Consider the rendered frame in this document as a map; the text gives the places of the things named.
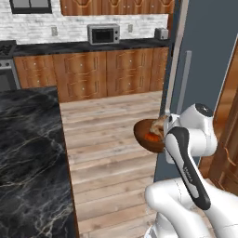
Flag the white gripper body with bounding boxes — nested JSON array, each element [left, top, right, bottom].
[[163, 113, 180, 137]]

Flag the brown chicken drumstick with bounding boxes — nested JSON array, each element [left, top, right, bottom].
[[149, 115, 168, 138]]

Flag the red tomato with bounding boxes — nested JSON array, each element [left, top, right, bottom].
[[144, 133, 163, 143]]

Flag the brown wooden bowl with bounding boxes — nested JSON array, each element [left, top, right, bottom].
[[133, 119, 167, 154]]

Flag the dark grey fridge door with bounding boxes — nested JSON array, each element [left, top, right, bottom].
[[153, 0, 238, 184]]

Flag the tall wooden cabinet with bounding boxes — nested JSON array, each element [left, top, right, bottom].
[[198, 38, 238, 197]]

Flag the silver toaster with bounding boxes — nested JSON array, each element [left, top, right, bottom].
[[153, 27, 169, 41]]

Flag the wooden base cupboards run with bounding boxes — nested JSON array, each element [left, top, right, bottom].
[[13, 46, 170, 104]]

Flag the silver microwave oven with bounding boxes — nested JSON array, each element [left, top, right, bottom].
[[86, 23, 121, 46]]

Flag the steel stove with oven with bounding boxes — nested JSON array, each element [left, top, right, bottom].
[[0, 39, 21, 93]]

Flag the dark framed window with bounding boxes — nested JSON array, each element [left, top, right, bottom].
[[8, 0, 53, 15]]

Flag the grey fridge door handle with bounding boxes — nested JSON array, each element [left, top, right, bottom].
[[178, 50, 192, 116]]

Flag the wooden wall cupboards run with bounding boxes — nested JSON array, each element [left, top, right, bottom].
[[59, 0, 177, 17]]

